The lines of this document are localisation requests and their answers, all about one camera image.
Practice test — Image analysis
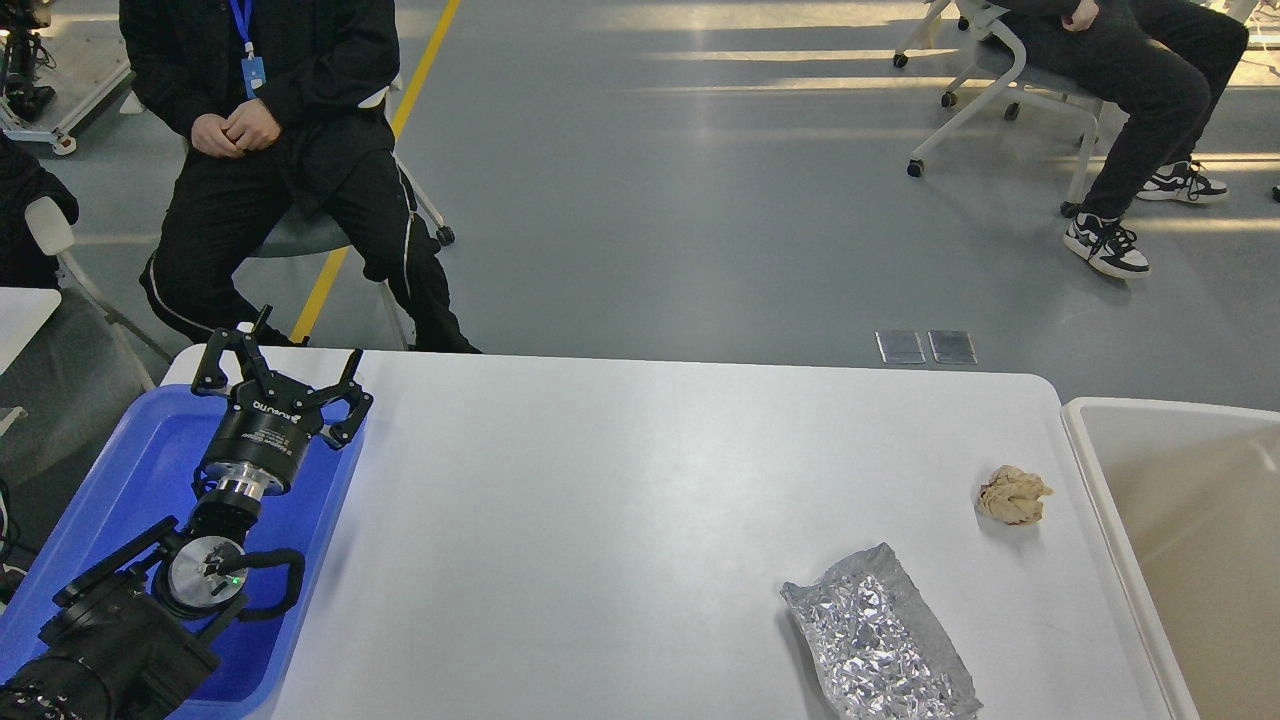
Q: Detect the grey chair behind person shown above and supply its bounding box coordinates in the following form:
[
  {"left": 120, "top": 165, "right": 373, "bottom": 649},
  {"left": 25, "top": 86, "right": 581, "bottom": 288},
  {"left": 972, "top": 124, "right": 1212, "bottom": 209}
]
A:
[{"left": 253, "top": 160, "right": 454, "bottom": 350}]

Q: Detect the white chair at left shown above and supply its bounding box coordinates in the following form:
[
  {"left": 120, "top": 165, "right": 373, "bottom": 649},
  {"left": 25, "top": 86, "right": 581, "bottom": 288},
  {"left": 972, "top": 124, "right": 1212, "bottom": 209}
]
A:
[{"left": 24, "top": 196, "right": 173, "bottom": 392}]

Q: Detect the silver foil bag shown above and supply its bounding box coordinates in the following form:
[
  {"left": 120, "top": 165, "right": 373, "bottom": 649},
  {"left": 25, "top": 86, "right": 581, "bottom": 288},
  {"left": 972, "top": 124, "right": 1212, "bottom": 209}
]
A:
[{"left": 780, "top": 543, "right": 983, "bottom": 719}]

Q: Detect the white plastic bin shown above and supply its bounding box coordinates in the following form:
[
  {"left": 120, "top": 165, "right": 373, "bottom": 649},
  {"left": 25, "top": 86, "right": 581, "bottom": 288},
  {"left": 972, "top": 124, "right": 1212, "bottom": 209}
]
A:
[{"left": 1062, "top": 398, "right": 1279, "bottom": 719}]

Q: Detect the right floor outlet plate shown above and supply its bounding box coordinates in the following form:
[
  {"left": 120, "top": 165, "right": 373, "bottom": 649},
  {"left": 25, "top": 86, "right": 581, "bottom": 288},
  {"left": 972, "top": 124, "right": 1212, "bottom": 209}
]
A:
[{"left": 927, "top": 331, "right": 978, "bottom": 366}]

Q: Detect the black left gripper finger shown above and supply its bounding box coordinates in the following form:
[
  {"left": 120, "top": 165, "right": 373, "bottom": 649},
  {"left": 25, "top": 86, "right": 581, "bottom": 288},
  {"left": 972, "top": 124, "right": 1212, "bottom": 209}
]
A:
[
  {"left": 307, "top": 348, "right": 374, "bottom": 451},
  {"left": 191, "top": 305, "right": 275, "bottom": 404}
]

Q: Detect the person in black at left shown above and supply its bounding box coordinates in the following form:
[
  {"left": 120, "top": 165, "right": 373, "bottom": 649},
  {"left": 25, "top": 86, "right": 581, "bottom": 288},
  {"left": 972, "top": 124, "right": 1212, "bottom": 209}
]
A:
[{"left": 1, "top": 135, "right": 81, "bottom": 290}]

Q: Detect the person in black clothes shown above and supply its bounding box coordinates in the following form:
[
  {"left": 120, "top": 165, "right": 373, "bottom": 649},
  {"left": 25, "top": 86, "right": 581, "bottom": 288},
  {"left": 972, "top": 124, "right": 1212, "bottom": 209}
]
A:
[{"left": 118, "top": 1, "right": 474, "bottom": 354}]

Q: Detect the floor outlet plate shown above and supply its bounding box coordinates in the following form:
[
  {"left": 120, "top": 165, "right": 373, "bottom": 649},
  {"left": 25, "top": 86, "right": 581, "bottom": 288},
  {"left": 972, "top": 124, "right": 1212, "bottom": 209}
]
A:
[
  {"left": 876, "top": 329, "right": 927, "bottom": 365},
  {"left": 927, "top": 331, "right": 978, "bottom": 366}
]

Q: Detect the grey white wheeled chair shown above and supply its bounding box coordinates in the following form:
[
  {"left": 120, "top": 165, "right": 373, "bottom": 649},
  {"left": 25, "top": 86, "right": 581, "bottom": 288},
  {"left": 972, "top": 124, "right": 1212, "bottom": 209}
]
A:
[{"left": 893, "top": 1, "right": 1105, "bottom": 218}]

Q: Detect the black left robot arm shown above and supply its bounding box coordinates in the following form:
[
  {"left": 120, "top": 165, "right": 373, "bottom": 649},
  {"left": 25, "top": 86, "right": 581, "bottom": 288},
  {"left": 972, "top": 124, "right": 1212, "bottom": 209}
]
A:
[{"left": 3, "top": 327, "right": 372, "bottom": 719}]

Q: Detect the robot base on cart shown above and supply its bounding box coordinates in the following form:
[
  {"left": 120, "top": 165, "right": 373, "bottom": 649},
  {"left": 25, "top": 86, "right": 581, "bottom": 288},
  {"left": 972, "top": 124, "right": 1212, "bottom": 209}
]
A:
[{"left": 1, "top": 1, "right": 131, "bottom": 156}]

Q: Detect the left floor outlet plate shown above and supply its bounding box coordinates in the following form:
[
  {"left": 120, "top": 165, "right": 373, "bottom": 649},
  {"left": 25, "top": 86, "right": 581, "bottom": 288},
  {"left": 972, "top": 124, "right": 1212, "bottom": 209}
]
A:
[{"left": 876, "top": 329, "right": 927, "bottom": 365}]

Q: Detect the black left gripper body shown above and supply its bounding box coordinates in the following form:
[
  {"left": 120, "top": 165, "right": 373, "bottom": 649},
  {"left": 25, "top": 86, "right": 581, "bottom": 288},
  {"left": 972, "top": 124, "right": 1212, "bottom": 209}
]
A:
[{"left": 195, "top": 378, "right": 340, "bottom": 498}]

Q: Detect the seated person at right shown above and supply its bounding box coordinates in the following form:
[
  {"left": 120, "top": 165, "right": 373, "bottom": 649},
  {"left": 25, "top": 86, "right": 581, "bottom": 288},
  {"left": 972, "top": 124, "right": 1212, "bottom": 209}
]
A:
[{"left": 1004, "top": 1, "right": 1251, "bottom": 281}]

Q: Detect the white side table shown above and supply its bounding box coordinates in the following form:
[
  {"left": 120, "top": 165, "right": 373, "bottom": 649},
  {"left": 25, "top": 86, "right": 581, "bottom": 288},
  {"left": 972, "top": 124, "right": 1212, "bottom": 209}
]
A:
[{"left": 1, "top": 287, "right": 61, "bottom": 373}]

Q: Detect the crumpled brown paper ball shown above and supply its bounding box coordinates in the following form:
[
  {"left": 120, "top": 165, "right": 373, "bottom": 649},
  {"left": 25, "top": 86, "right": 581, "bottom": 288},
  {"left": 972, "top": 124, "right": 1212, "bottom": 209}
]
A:
[{"left": 975, "top": 465, "right": 1053, "bottom": 527}]

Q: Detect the blue plastic tray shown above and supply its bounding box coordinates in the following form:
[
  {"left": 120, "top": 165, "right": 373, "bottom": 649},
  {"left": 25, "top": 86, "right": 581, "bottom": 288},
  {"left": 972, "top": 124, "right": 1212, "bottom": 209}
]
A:
[{"left": 1, "top": 386, "right": 364, "bottom": 719}]

